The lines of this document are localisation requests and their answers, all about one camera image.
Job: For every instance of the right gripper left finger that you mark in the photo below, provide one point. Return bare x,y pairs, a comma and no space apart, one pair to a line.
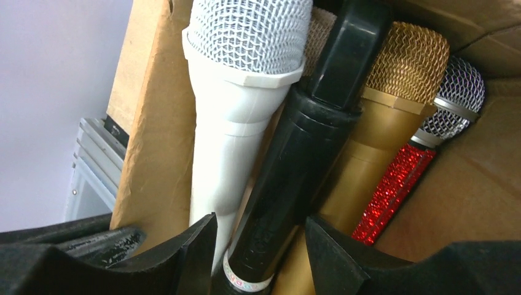
180,265

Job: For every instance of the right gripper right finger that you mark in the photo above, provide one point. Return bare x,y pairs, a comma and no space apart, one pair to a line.
342,265

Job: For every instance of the cardboard box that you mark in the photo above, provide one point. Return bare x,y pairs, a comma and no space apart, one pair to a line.
471,191

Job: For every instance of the plain black microphone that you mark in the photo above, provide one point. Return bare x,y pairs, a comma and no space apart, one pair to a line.
320,113

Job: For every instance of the red glitter microphone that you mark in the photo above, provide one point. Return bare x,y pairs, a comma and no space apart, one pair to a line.
458,101

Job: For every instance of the gold microphone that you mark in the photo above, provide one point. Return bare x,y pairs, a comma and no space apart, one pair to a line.
391,72

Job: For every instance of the white microphone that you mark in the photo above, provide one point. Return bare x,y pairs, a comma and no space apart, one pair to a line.
242,57

